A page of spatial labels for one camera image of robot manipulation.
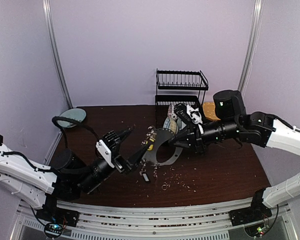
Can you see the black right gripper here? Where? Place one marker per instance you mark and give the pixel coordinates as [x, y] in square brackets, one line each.
[195, 137]

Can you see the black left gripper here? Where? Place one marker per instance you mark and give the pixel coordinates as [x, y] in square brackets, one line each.
[118, 162]

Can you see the key with yellow tag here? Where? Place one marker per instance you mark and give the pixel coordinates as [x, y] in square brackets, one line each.
[149, 143]

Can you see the small metal keyring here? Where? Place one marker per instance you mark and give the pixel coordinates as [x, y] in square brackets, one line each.
[164, 187]

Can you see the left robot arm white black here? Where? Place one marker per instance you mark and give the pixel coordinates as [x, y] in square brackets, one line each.
[41, 186]

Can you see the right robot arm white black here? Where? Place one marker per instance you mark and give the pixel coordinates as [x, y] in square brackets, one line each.
[258, 128]

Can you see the beige blue patterned bowl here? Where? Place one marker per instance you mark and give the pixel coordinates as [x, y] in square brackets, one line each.
[171, 125]

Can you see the white blue patterned bowl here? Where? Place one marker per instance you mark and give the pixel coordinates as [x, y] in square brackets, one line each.
[171, 112]

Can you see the yellow dotted plate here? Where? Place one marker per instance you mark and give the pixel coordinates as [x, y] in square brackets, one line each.
[209, 111]

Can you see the light blue floral plate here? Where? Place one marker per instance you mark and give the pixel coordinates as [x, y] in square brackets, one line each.
[76, 114]

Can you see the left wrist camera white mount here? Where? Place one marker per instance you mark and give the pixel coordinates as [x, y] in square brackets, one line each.
[105, 152]

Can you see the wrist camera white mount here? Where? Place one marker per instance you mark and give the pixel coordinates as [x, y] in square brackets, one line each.
[194, 114]
[105, 152]

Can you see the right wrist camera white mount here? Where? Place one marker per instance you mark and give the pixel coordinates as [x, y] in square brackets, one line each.
[194, 114]

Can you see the black wire dish rack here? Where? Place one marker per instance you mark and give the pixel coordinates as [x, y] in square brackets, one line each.
[177, 86]

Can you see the aluminium front rail base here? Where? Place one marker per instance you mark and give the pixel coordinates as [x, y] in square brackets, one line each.
[197, 222]

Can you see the right aluminium frame post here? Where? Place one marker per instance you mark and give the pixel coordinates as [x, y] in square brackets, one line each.
[251, 46]

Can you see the aluminium frame post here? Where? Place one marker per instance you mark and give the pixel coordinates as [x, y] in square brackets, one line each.
[46, 4]
[251, 46]

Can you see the left aluminium frame post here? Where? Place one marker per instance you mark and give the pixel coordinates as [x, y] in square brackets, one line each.
[46, 4]

